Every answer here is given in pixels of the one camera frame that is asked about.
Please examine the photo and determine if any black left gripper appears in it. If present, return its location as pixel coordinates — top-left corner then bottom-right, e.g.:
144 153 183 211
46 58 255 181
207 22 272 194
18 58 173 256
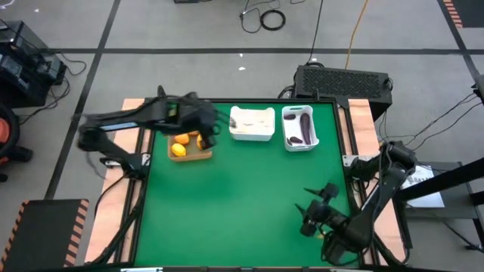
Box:
176 92 238 150

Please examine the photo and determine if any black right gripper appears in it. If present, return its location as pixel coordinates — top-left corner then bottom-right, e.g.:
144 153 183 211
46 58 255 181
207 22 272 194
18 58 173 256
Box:
294 182 341 239

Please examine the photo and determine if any yellow lemon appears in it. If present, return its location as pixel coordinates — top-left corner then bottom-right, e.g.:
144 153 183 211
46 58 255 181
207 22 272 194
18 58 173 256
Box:
170 143 188 158

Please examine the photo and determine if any large purple eggplant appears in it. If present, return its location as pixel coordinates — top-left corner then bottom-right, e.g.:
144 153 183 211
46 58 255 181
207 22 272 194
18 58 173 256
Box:
299 112 312 146

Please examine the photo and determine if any wide white plastic basket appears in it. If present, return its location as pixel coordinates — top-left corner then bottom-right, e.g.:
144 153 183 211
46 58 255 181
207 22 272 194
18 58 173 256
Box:
228 105 276 142

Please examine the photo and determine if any brown rectangular basket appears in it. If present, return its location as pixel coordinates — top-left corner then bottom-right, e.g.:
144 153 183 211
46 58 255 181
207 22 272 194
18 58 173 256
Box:
166 130 213 162

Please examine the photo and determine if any narrow white plastic basket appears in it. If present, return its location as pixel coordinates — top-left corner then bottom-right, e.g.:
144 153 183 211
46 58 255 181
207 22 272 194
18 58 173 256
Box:
281 104 321 153

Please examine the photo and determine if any green table mat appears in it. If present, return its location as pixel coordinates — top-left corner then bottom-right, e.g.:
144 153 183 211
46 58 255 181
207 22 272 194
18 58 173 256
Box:
134 101 360 267

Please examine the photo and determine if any light wooden side board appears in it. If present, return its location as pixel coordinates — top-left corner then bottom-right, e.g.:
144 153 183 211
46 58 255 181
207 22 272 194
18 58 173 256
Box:
338 98 408 261
85 97 156 264

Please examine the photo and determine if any white printed paper sheet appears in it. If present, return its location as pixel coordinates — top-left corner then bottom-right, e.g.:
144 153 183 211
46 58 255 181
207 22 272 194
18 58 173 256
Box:
400 165 446 209

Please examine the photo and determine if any black computer case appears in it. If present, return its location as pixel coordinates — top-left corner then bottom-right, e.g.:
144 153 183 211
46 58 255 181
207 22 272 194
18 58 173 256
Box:
293 64 393 122

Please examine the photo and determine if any black diagonal beam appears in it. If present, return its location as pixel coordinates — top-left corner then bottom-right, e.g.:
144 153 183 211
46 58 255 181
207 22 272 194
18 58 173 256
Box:
392 157 484 201

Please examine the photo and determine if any black electronics box stack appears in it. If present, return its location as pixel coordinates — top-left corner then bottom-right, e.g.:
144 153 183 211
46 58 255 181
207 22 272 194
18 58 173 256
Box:
0 20 68 109

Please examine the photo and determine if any black orange-striped floor mat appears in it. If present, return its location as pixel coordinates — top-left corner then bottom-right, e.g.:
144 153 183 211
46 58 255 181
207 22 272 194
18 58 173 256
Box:
0 199 90 272
442 0 484 29

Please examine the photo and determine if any red and black vacuum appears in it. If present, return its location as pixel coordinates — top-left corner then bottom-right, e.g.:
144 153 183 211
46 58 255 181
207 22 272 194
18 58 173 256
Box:
0 104 34 183

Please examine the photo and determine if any black cable bundle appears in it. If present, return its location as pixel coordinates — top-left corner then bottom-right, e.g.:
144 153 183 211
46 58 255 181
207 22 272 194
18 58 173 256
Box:
347 184 411 265
90 177 148 265

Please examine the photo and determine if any coiled black cable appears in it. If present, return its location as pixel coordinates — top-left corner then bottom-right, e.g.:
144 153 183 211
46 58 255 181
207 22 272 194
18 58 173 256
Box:
259 9 287 32

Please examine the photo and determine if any black cable with plug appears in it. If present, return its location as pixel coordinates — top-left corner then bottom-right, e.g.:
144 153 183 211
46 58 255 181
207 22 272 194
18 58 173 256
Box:
239 0 283 34

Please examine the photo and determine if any long black floor cable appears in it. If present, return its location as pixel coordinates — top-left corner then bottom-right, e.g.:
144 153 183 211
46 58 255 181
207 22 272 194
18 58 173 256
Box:
305 0 325 64

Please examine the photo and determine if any black cables to computer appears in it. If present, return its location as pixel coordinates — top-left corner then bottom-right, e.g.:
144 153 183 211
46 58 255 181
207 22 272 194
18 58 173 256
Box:
377 92 484 148

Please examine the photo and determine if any orange floor cable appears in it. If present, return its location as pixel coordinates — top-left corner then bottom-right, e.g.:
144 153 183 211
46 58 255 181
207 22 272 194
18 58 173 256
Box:
344 0 370 70

